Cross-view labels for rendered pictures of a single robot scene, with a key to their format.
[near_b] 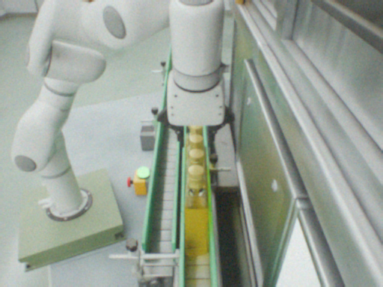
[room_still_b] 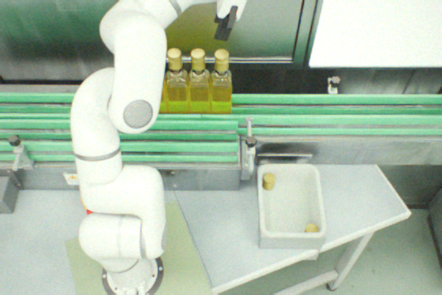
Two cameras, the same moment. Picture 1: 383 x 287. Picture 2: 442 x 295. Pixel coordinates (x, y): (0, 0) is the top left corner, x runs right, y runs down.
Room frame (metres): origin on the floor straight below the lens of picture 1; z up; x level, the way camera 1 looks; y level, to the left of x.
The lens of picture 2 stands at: (0.50, 0.85, 1.98)
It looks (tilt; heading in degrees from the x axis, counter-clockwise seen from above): 56 degrees down; 271
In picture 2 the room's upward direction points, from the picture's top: straight up
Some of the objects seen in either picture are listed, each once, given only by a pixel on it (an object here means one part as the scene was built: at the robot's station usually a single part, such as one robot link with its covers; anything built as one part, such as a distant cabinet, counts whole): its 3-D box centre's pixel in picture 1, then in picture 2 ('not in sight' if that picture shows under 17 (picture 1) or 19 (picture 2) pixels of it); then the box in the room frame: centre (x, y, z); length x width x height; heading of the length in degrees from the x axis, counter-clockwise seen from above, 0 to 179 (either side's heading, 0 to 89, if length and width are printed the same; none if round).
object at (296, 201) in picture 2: not in sight; (288, 205); (0.32, 0.22, 0.80); 0.22 x 0.17 x 0.09; 91
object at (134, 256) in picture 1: (144, 258); (249, 145); (0.44, 0.12, 0.95); 0.17 x 0.03 x 0.12; 91
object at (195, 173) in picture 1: (196, 177); (221, 60); (0.51, 0.00, 1.14); 0.04 x 0.04 x 0.04
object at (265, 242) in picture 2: not in sight; (287, 198); (0.32, 0.19, 0.79); 0.27 x 0.17 x 0.08; 91
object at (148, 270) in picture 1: (155, 279); (246, 160); (0.44, 0.11, 0.85); 0.09 x 0.04 x 0.07; 91
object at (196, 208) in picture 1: (196, 222); (221, 100); (0.51, 0.00, 0.99); 0.06 x 0.06 x 0.21; 1
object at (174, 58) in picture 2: (196, 145); (174, 59); (0.63, 0.00, 1.14); 0.04 x 0.04 x 0.04
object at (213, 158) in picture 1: (219, 172); not in sight; (0.75, -0.07, 0.94); 0.07 x 0.04 x 0.13; 91
